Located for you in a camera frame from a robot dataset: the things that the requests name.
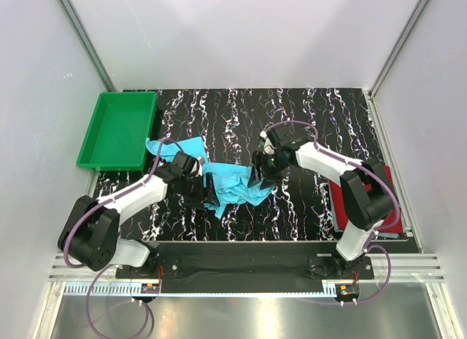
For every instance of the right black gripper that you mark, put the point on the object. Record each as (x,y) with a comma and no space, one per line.
(258,160)

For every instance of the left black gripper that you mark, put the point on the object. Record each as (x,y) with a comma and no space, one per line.
(205,195)

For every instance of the cyan polo shirt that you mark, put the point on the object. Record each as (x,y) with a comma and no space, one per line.
(230,180)

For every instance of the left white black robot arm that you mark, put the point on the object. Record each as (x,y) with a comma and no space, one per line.
(90,237)

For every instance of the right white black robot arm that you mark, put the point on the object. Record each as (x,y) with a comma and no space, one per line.
(308,154)

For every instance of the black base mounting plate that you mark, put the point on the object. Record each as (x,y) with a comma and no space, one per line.
(315,276)

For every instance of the green plastic bin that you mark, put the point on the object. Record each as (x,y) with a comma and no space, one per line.
(116,134)

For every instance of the folded red shirt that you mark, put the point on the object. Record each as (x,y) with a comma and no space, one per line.
(363,198)

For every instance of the white slotted cable duct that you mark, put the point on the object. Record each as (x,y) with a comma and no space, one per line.
(109,289)

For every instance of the aluminium frame rail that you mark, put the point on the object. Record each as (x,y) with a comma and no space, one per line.
(422,268)

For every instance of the left aluminium corner post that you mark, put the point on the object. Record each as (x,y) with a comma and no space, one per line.
(79,29)

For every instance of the aluminium corner post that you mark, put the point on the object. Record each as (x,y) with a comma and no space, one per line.
(406,32)
(79,29)

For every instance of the right aluminium corner post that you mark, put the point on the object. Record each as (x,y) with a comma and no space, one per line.
(406,32)

